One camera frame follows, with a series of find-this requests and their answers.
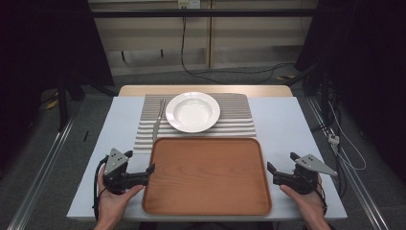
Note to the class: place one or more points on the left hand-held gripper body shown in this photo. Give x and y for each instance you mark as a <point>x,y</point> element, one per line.
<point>116,179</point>

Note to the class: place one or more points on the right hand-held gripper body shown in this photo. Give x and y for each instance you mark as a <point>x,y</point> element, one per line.
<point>303,182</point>

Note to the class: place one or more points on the silver fork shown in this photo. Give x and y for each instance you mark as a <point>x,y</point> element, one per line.
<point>155,129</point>

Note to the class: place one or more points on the brown wooden tray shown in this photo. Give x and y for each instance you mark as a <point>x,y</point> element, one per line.
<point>207,179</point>

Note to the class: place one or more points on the white deep plate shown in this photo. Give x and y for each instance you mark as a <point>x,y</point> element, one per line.
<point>192,112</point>

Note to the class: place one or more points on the person's right hand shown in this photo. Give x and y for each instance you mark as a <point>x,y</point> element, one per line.
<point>309,206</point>

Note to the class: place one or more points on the person's left hand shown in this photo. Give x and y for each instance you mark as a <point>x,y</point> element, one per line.
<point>111,204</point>

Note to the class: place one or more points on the white power adapter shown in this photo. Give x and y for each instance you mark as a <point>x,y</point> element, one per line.
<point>333,138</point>

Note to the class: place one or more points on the grey striped placemat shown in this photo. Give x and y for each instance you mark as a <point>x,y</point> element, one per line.
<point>236,108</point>

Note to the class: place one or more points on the black metal stand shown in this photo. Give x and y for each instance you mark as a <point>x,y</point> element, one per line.
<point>324,92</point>
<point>63,102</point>

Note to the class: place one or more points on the light wooden table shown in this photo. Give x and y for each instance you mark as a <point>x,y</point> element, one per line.
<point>261,90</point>

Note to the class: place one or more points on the yellow floor tape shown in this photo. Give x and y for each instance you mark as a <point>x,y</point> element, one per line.
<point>52,104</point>
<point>286,77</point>

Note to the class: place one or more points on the black curtain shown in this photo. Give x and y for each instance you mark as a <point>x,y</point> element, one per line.
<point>370,64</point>
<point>38,48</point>

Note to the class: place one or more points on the metal floor rail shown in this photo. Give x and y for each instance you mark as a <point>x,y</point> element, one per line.
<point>357,188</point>
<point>41,175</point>

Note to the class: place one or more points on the white wall outlet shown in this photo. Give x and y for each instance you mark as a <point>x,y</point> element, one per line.
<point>189,3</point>

